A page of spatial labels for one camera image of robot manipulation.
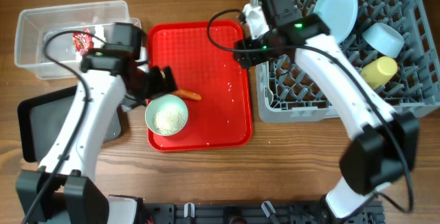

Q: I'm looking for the black tray bin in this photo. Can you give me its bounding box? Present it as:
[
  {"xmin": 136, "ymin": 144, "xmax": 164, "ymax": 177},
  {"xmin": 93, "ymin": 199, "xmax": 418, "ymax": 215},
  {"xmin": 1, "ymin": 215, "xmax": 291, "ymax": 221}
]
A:
[{"xmin": 17, "ymin": 85, "xmax": 122, "ymax": 164}]

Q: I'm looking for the light blue bowl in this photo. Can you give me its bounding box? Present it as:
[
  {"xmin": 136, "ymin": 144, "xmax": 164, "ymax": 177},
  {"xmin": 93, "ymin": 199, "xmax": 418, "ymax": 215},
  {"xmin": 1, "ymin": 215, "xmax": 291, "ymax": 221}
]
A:
[{"xmin": 362, "ymin": 23, "xmax": 404, "ymax": 58}]

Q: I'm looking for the orange carrot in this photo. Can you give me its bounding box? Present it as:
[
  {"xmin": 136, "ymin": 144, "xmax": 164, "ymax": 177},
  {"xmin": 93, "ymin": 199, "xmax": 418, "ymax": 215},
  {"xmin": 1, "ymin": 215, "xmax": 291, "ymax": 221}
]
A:
[{"xmin": 172, "ymin": 89, "xmax": 202, "ymax": 101}]

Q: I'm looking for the clear plastic bin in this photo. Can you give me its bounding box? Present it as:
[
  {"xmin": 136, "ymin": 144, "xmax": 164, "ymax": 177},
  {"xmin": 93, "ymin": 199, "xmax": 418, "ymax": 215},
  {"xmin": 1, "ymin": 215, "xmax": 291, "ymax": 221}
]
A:
[{"xmin": 14, "ymin": 0, "xmax": 143, "ymax": 80}]

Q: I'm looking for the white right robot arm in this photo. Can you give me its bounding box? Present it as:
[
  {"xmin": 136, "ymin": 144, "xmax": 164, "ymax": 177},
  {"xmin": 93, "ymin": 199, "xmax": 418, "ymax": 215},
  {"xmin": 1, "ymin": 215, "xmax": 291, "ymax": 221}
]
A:
[{"xmin": 234, "ymin": 12, "xmax": 419, "ymax": 221}]

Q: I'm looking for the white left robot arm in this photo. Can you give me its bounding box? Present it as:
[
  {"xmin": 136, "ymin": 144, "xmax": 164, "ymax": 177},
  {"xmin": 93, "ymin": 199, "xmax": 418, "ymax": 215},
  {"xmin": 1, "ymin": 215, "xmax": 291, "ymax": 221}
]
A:
[{"xmin": 17, "ymin": 49, "xmax": 177, "ymax": 223}]

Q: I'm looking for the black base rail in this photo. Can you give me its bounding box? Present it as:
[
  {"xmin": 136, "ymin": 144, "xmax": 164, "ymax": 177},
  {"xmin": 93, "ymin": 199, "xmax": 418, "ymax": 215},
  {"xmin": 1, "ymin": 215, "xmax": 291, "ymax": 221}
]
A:
[{"xmin": 144, "ymin": 201, "xmax": 386, "ymax": 224}]

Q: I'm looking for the green bowl with rice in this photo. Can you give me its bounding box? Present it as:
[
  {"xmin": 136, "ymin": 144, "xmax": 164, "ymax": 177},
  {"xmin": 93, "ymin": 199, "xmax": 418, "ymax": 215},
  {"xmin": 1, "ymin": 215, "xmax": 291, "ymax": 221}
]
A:
[{"xmin": 145, "ymin": 94, "xmax": 188, "ymax": 136}]

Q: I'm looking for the yellow cup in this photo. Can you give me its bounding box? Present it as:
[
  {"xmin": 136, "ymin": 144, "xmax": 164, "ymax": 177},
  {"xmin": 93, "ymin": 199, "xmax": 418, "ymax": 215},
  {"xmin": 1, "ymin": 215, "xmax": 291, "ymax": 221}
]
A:
[{"xmin": 361, "ymin": 56, "xmax": 398, "ymax": 89}]

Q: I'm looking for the red serving tray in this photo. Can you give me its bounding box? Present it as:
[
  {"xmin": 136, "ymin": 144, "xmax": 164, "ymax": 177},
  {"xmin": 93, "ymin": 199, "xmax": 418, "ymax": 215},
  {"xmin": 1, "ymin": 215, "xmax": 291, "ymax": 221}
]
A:
[{"xmin": 147, "ymin": 20, "xmax": 253, "ymax": 152}]

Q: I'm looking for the light blue plate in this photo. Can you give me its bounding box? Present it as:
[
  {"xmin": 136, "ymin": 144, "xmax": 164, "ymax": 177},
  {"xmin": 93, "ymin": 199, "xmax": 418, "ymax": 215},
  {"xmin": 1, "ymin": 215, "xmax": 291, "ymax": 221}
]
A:
[{"xmin": 313, "ymin": 0, "xmax": 358, "ymax": 44}]

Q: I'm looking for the grey dishwasher rack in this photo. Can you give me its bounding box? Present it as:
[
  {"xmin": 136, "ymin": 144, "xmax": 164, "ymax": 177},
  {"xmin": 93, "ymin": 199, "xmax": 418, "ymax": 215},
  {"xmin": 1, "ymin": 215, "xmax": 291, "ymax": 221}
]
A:
[{"xmin": 255, "ymin": 0, "xmax": 439, "ymax": 123}]

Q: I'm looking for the white tissue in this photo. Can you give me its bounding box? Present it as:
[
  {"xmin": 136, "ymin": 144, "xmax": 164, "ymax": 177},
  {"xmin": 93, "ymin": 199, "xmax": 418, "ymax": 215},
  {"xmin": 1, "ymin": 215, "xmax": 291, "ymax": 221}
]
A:
[{"xmin": 76, "ymin": 25, "xmax": 106, "ymax": 62}]

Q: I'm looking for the red snack wrapper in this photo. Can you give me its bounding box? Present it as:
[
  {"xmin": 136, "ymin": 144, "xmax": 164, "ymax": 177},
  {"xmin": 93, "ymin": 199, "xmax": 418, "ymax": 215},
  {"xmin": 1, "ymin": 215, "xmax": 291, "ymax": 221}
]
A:
[{"xmin": 72, "ymin": 29, "xmax": 94, "ymax": 56}]

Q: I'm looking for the white plastic spoon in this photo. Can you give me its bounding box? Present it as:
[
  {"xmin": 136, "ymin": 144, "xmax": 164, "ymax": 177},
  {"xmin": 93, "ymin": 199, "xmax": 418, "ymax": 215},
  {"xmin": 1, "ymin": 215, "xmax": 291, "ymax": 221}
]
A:
[{"xmin": 263, "ymin": 60, "xmax": 274, "ymax": 106}]

